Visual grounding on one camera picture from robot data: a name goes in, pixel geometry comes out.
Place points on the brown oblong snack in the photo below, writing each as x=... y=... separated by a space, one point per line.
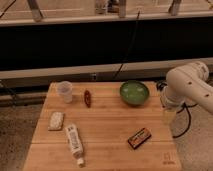
x=87 y=98

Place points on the white sponge block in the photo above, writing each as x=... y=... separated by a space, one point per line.
x=56 y=121

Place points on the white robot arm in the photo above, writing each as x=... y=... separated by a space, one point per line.
x=186 y=82

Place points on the black orange small box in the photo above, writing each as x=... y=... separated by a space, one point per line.
x=139 y=138

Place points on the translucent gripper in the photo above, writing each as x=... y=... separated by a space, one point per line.
x=168 y=115

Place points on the green ceramic bowl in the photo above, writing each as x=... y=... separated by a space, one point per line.
x=134 y=93

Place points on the white tube bottle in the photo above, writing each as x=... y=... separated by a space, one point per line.
x=75 y=144

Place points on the clear plastic cup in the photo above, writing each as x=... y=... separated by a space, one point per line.
x=64 y=90

